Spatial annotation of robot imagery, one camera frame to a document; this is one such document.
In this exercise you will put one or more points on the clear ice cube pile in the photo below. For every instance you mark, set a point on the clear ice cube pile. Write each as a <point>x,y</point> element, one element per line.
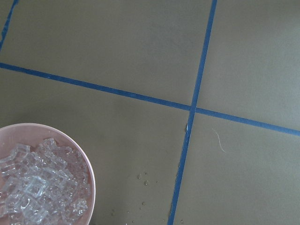
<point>45,185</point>

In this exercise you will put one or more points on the pink plastic bowl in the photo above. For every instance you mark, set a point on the pink plastic bowl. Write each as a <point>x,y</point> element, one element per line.
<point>32,134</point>

